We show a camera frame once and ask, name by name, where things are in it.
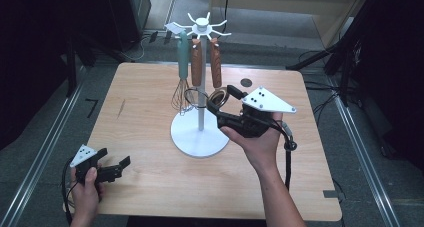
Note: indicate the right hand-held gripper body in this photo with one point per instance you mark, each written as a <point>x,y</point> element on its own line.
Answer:
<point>265,102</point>

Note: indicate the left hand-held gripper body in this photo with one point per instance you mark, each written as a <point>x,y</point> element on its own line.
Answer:
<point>86,155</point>

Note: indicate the white hook rack stand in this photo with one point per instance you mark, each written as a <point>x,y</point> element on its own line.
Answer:
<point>196,140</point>

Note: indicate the person's left hand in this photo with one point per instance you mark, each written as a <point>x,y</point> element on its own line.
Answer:
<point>85,200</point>

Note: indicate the person's right hand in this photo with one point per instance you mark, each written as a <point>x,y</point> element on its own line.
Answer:
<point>263,150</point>

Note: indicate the dark round table grommet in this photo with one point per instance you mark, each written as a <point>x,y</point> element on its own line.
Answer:
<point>246,82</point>

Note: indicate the black metal stand legs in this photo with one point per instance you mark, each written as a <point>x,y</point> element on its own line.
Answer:
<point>333,53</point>

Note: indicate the white paper tag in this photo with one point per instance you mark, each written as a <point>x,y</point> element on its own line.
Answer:
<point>173,27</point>

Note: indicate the grey tape piece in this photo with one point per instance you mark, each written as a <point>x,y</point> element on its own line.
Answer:
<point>330,194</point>

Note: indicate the black cabinet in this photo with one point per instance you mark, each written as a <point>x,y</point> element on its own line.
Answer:
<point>128,17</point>

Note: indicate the silver floor rail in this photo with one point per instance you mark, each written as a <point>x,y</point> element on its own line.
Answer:
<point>43,153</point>
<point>363,160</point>

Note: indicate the black metal stand post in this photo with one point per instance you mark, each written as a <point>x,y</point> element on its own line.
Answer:
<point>70,70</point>

